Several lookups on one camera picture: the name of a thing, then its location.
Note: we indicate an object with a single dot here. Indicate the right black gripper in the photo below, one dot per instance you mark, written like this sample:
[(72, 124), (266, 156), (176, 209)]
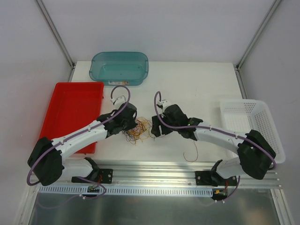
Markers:
[(160, 126)]

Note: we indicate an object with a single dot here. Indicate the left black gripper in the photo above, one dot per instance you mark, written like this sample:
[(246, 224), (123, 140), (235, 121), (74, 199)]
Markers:
[(130, 117)]

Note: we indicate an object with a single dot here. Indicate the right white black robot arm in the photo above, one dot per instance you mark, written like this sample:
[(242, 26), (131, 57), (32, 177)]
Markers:
[(254, 158)]

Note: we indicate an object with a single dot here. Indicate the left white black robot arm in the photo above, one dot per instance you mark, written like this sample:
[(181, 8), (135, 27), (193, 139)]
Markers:
[(50, 159)]

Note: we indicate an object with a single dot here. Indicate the teal plastic tub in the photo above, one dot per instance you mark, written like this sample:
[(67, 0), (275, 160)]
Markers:
[(119, 68)]

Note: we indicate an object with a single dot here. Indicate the red plastic tray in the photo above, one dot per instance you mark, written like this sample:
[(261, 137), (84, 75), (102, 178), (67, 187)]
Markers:
[(73, 105)]

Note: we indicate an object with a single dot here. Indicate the white perforated plastic basket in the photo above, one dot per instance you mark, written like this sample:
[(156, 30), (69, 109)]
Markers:
[(242, 115)]

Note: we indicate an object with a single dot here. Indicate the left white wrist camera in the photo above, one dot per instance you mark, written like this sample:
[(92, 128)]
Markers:
[(118, 101)]

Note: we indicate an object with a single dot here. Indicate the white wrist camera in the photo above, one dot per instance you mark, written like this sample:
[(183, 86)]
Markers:
[(118, 101), (163, 104)]

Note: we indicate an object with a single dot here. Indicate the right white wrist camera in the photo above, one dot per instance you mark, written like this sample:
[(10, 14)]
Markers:
[(163, 104)]

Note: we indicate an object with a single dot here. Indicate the aluminium mounting rail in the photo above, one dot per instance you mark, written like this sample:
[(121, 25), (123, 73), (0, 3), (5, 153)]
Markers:
[(172, 174)]

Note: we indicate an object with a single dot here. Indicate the white slotted cable duct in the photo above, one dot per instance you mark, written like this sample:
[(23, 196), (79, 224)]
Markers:
[(123, 190)]

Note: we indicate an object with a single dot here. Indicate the left aluminium frame post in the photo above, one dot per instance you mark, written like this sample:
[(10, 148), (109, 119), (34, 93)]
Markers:
[(48, 20)]

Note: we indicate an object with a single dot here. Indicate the aluminium frame post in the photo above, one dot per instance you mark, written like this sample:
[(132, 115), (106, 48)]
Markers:
[(261, 28), (48, 20)]

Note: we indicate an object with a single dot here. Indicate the right aluminium frame post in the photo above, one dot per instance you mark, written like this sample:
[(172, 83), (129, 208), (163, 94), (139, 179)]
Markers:
[(261, 28)]

